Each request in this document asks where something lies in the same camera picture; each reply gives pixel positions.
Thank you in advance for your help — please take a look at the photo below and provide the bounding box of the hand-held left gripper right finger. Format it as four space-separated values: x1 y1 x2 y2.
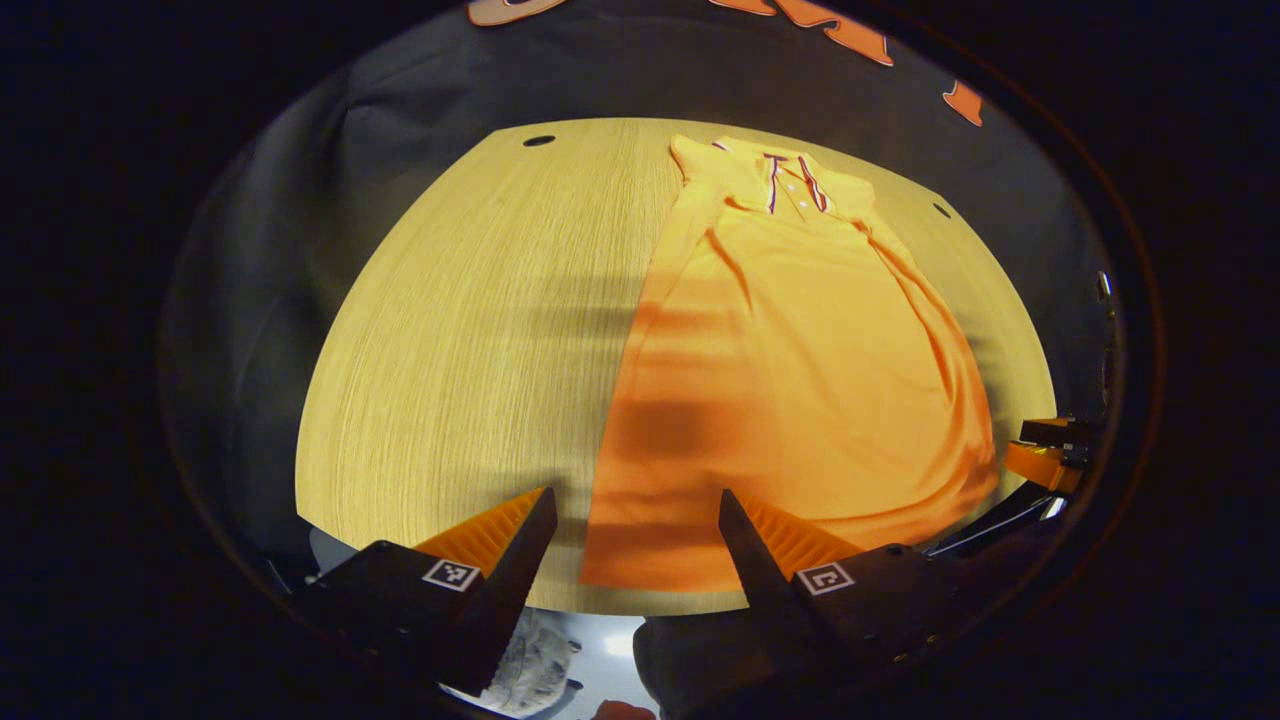
718 489 963 693

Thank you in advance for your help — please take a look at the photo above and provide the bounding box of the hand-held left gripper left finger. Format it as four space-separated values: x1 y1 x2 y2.
295 487 559 698

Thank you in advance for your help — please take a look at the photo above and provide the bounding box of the orange T-shirt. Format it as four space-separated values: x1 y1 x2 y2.
580 133 1001 593

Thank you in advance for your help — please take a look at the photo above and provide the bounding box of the grey white shoe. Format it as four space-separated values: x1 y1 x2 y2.
455 608 583 719

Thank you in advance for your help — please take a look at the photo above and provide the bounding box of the person's dark trouser leg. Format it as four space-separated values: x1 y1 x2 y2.
635 612 801 720

